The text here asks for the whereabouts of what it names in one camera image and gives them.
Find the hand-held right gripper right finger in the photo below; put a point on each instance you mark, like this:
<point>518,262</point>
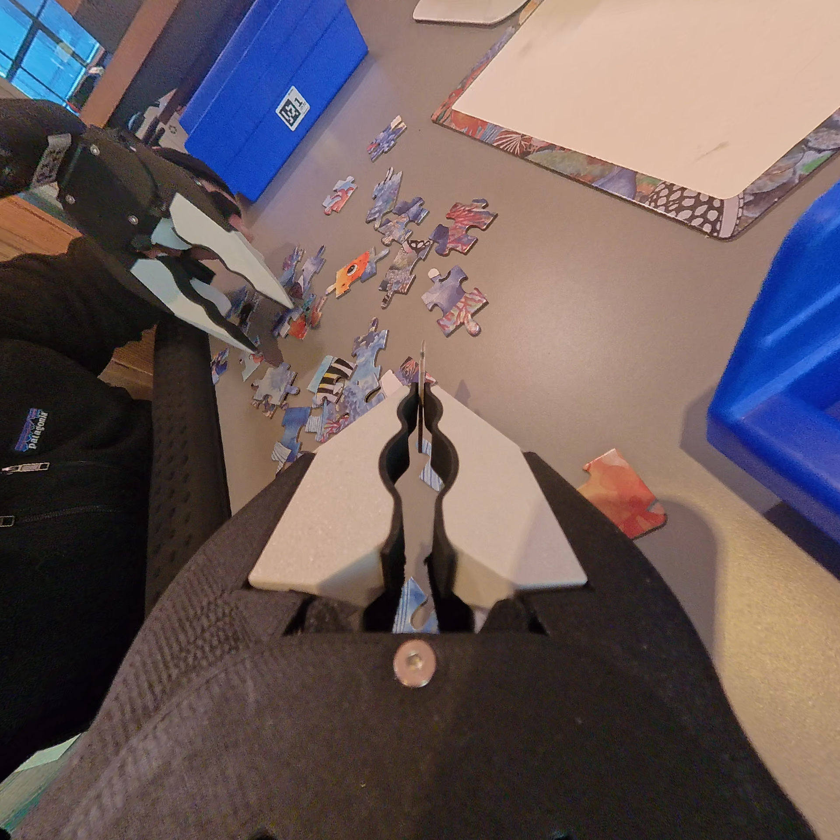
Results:
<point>512,525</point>

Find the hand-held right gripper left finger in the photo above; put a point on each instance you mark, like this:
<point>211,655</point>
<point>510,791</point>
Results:
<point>321,525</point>

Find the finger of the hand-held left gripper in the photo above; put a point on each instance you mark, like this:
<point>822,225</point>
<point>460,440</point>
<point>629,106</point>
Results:
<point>197,220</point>
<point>177,305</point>

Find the single jigsaw puzzle piece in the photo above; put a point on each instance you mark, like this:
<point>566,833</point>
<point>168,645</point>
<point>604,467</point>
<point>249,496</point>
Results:
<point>422,394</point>

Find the blue plastic bin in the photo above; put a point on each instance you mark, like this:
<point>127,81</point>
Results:
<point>262,52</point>

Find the pile of jigsaw puzzle pieces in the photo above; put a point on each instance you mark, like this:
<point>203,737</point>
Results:
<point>459,302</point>

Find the person's left forearm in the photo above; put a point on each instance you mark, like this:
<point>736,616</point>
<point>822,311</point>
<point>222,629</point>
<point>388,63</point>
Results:
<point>72,295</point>

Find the person's left hand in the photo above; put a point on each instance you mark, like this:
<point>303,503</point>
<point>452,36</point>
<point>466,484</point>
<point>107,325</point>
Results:
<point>190,261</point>

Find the dark perforated panel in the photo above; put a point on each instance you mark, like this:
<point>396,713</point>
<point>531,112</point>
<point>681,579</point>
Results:
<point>190,459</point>

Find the glass window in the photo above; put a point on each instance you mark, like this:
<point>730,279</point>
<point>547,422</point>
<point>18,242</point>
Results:
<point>39,39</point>

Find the blue plastic object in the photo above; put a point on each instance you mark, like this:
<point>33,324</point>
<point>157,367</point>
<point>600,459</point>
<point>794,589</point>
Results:
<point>787,394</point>

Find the puzzle board with colourful border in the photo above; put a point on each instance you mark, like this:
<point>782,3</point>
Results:
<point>656,79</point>

